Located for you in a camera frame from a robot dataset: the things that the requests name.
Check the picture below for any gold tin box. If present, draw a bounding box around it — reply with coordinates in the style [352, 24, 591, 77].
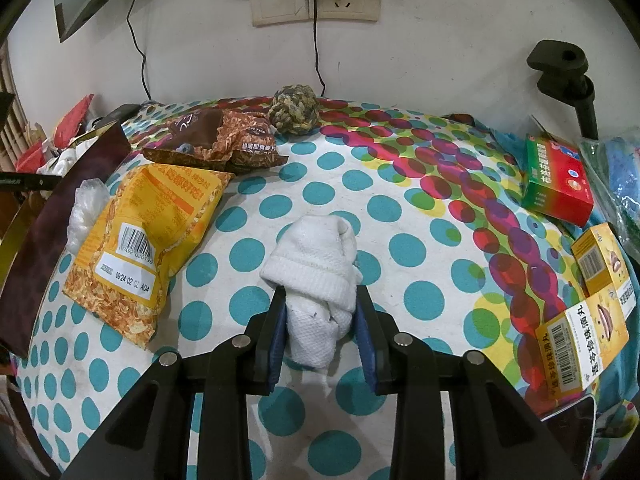
[0, 122, 132, 361]

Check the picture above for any yellow snack packet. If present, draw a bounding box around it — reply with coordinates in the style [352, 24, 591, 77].
[64, 162, 236, 351]

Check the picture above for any blue clear plastic bag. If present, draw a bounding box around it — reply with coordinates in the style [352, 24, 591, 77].
[580, 135, 640, 261]

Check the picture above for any small yellow box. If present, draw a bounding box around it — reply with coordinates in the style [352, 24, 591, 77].
[571, 222, 633, 298]
[535, 287, 640, 401]

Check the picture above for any black adapter cable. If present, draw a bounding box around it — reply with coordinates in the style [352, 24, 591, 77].
[125, 0, 168, 102]

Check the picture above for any red gift bag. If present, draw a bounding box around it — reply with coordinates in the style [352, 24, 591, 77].
[52, 94, 96, 148]

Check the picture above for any white sock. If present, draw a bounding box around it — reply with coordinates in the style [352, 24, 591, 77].
[260, 215, 361, 372]

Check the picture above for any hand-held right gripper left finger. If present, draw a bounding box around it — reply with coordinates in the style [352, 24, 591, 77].
[60, 286, 287, 480]

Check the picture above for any braided rope ball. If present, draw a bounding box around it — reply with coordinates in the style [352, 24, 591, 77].
[267, 85, 321, 136]

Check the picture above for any brown snack packet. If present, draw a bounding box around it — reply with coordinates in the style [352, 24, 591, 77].
[142, 109, 291, 176]

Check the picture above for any black charger cable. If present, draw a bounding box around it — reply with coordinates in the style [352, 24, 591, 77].
[311, 0, 326, 98]

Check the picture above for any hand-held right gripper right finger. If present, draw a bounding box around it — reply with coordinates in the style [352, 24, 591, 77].
[352, 285, 586, 480]

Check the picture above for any polka dot tablecloth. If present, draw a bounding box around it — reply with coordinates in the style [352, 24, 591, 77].
[10, 99, 640, 480]

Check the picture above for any black television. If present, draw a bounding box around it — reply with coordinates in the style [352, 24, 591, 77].
[52, 0, 146, 43]

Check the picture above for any black smartphone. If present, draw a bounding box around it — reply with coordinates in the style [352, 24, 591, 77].
[540, 394, 598, 466]

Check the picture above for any black clamp stand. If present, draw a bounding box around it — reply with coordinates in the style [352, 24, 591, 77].
[525, 39, 600, 141]

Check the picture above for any white cloth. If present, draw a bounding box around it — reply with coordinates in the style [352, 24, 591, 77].
[42, 137, 101, 176]

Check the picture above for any red green medicine box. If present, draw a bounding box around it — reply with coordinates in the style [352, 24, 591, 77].
[520, 132, 596, 228]

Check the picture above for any white plastic bag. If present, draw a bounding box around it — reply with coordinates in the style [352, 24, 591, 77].
[67, 178, 108, 256]

